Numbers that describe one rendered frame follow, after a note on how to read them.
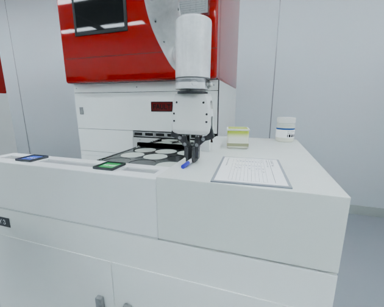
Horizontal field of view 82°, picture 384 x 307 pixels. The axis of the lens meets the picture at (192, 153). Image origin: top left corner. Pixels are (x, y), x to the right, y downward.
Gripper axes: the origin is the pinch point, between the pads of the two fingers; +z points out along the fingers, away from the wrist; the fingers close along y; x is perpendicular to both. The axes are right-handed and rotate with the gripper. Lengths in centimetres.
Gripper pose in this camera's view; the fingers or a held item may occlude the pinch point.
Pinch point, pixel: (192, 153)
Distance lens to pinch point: 57.4
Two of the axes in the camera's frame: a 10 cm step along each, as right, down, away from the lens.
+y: -9.5, -0.8, 2.9
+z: -0.1, 9.7, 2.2
